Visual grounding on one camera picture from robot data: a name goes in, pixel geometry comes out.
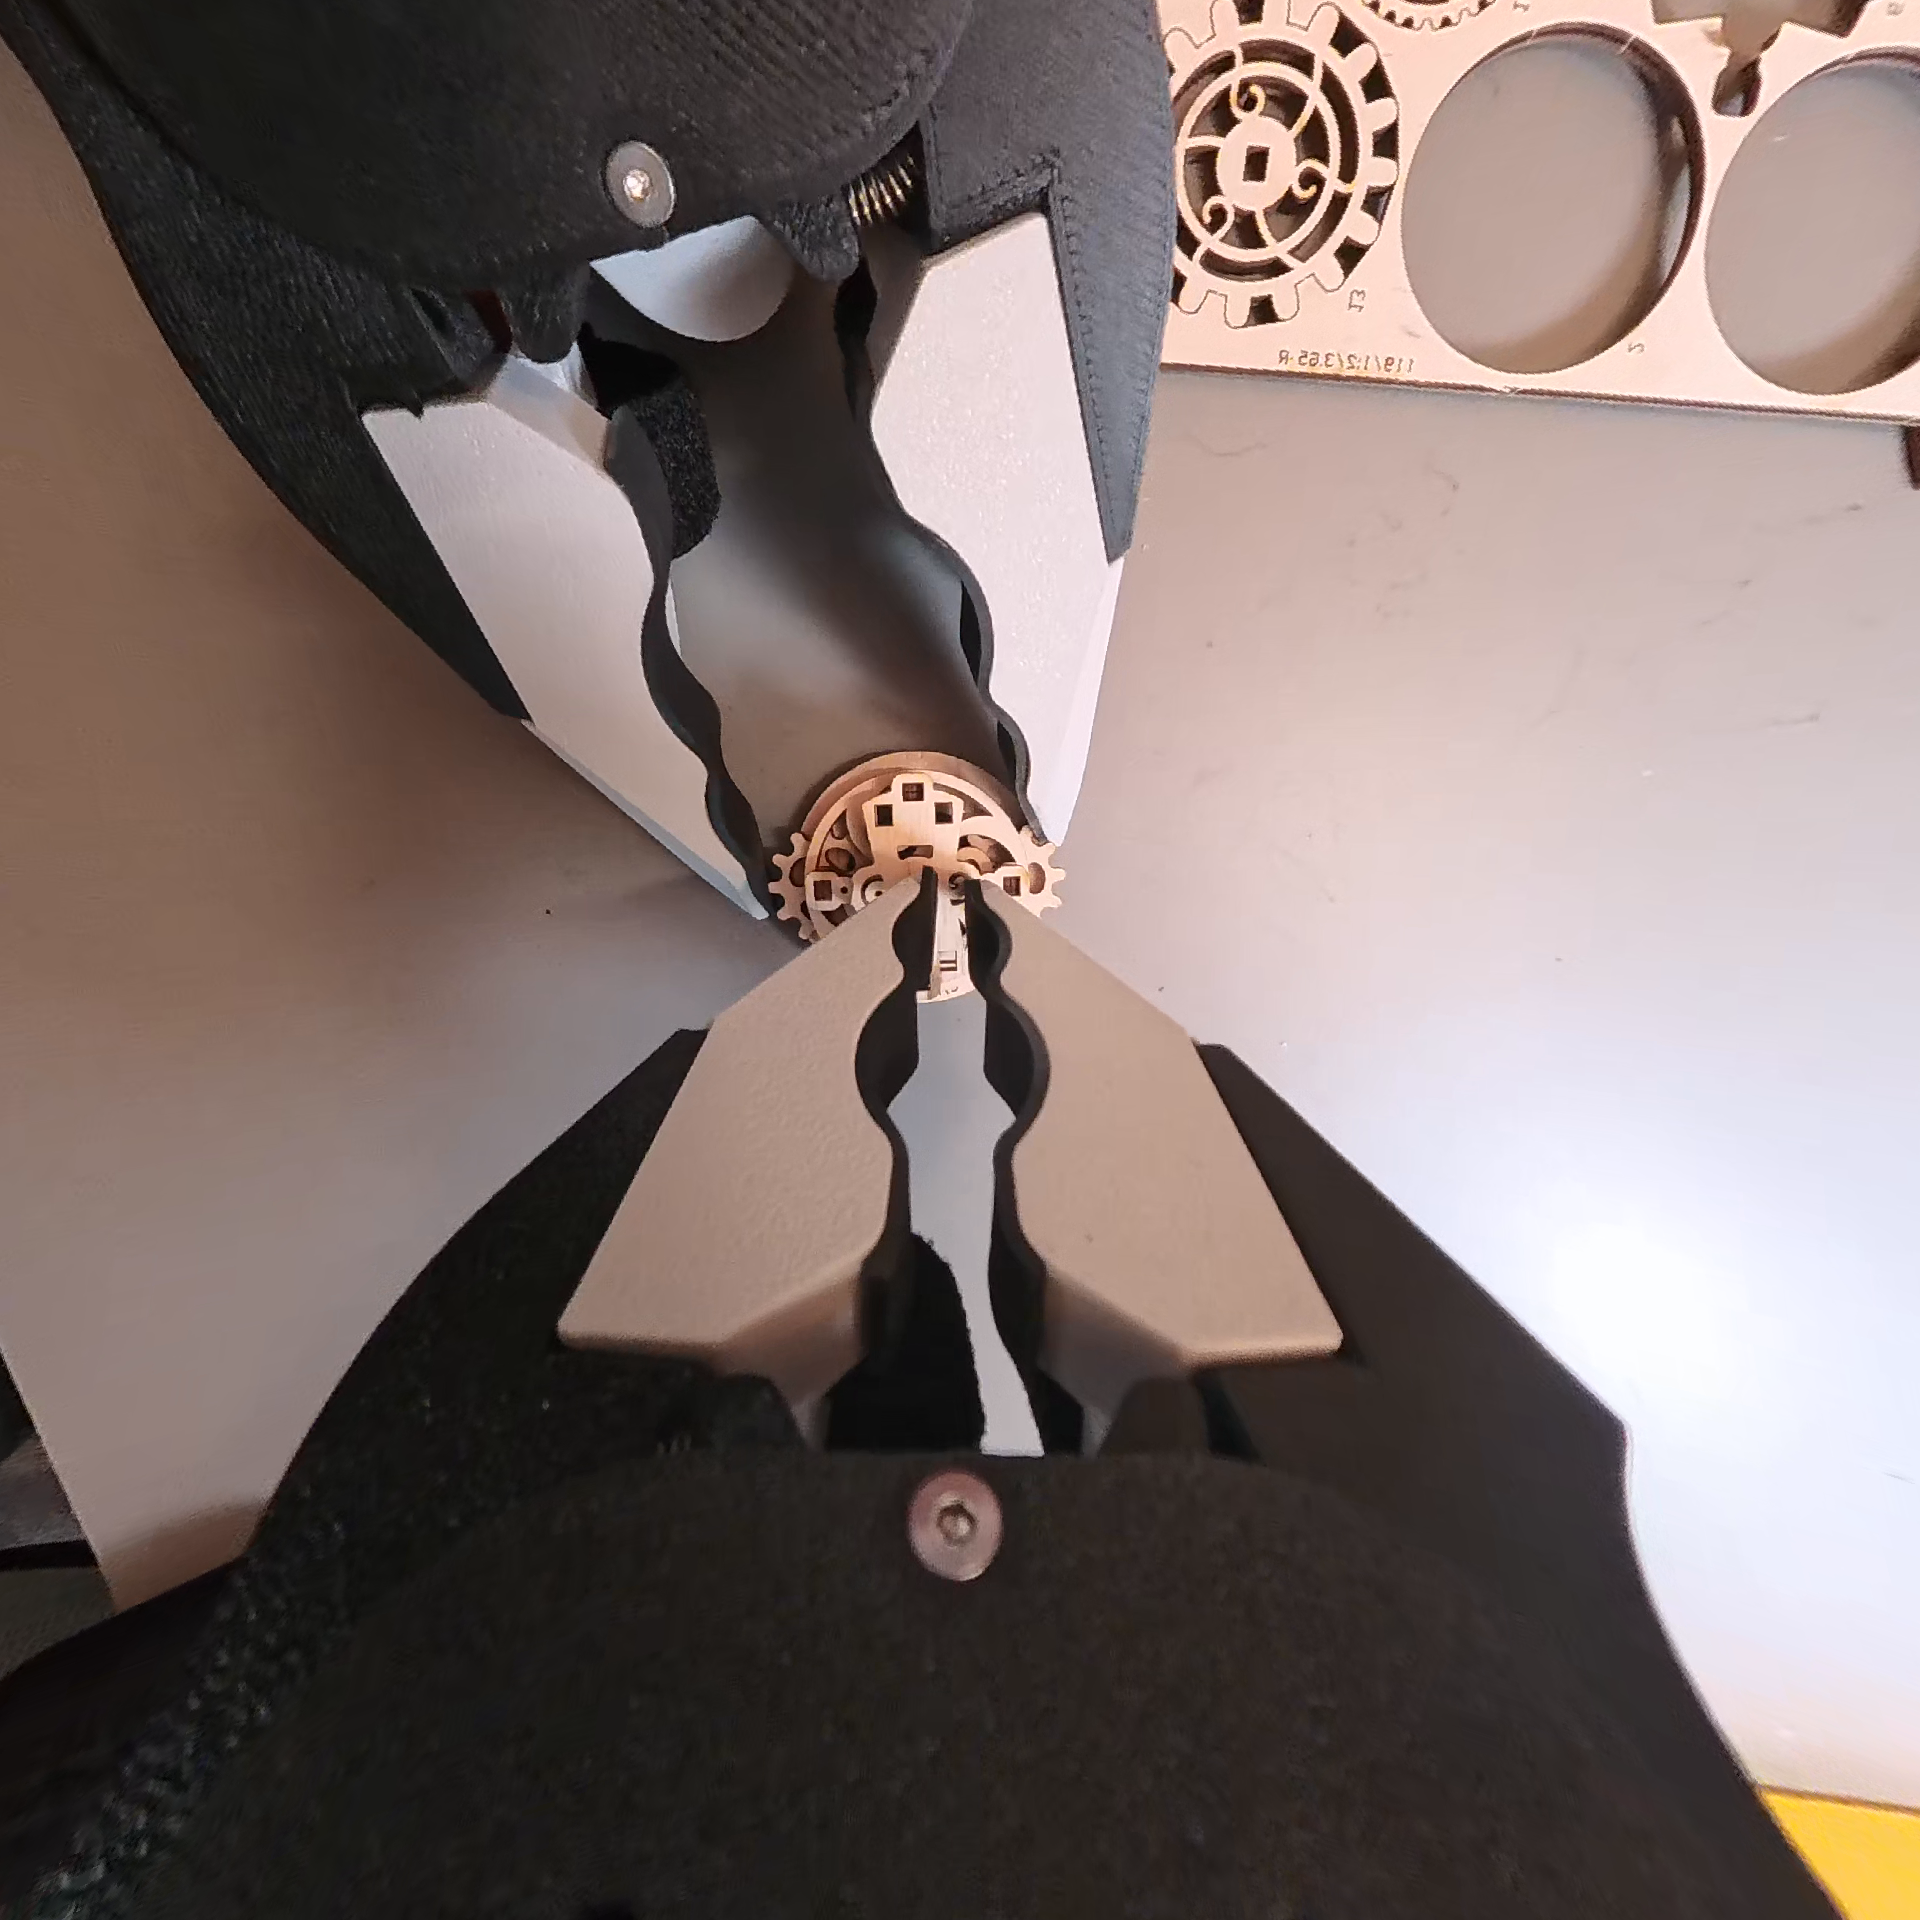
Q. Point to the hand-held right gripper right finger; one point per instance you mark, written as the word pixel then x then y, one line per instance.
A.
pixel 1184 1201

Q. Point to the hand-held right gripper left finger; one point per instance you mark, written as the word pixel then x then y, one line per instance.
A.
pixel 721 1201

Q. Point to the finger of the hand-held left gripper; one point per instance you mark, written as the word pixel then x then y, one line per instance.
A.
pixel 1036 451
pixel 511 571

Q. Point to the round wooden gear assembly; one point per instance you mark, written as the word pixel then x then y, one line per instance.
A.
pixel 944 961

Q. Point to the ornate wooden cross piece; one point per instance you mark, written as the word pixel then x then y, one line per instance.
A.
pixel 914 820

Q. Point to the wooden sheet with round holes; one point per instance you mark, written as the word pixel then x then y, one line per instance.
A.
pixel 1705 300

